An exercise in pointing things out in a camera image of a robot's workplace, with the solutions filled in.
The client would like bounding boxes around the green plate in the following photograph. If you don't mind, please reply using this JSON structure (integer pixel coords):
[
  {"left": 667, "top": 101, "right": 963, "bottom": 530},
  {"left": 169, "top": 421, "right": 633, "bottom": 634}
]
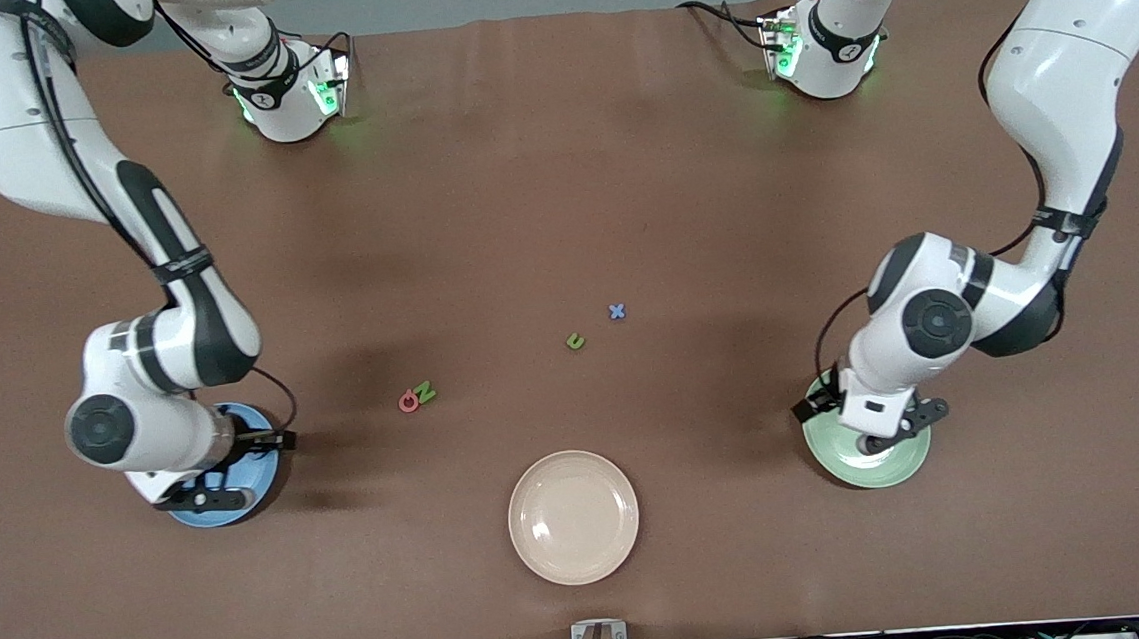
[{"left": 800, "top": 363, "right": 937, "bottom": 494}]

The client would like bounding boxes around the blue plate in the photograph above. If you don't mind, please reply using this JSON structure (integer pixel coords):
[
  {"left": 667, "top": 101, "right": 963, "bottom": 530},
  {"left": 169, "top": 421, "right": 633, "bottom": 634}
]
[{"left": 160, "top": 398, "right": 287, "bottom": 532}]

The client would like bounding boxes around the beige plate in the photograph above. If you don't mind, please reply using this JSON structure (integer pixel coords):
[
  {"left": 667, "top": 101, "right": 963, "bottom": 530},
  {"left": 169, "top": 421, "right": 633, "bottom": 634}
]
[{"left": 504, "top": 445, "right": 645, "bottom": 591}]

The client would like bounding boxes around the brown table mat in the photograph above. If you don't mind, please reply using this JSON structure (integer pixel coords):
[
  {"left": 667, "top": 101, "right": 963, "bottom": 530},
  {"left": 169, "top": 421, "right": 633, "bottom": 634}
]
[{"left": 0, "top": 0, "right": 1139, "bottom": 639}]

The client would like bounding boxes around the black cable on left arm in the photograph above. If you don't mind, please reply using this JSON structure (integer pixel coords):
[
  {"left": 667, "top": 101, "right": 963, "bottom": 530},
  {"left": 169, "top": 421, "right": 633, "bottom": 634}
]
[{"left": 765, "top": 16, "right": 1073, "bottom": 423}]

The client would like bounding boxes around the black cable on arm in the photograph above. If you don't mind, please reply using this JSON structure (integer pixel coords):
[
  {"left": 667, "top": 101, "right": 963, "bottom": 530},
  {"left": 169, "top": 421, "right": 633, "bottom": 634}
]
[
  {"left": 765, "top": 16, "right": 1073, "bottom": 423},
  {"left": 19, "top": 0, "right": 301, "bottom": 467}
]

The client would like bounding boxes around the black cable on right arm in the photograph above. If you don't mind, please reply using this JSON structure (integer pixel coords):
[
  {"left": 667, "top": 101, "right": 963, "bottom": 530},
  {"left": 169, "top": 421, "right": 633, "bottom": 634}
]
[{"left": 19, "top": 0, "right": 301, "bottom": 467}]

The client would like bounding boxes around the black cable at left arm base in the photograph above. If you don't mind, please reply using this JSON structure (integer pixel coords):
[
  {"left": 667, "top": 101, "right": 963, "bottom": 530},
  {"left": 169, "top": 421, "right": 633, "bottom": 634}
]
[{"left": 676, "top": 0, "right": 774, "bottom": 54}]

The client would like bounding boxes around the black cable at arm base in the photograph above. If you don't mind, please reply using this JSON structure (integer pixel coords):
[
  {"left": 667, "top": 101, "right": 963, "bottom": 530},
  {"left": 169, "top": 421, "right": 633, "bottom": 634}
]
[
  {"left": 281, "top": 29, "right": 356, "bottom": 82},
  {"left": 676, "top": 0, "right": 774, "bottom": 54}
]

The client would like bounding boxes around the black cable at right arm base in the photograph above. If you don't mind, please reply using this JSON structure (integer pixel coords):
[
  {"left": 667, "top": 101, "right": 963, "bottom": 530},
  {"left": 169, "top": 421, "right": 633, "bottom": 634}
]
[{"left": 281, "top": 29, "right": 356, "bottom": 82}]

